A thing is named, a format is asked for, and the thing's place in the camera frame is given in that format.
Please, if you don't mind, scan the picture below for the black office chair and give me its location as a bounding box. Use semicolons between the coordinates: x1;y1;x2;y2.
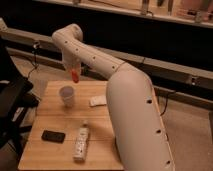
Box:
0;37;39;156

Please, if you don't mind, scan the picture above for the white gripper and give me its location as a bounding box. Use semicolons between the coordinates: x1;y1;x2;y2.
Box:
62;52;81;75

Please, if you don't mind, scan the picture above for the white plastic bottle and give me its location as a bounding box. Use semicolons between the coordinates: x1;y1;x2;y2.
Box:
73;120;90;162

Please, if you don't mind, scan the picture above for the black smartphone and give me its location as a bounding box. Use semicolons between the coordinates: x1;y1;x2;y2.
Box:
41;130;65;143

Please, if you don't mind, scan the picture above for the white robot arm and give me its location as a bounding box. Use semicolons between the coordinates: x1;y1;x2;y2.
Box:
52;24;175;171

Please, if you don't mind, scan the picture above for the black hanging cable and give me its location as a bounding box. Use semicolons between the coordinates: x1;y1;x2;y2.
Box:
27;40;41;80

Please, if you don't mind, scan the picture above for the white folded napkin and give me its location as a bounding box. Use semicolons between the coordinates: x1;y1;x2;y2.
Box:
89;96;106;107

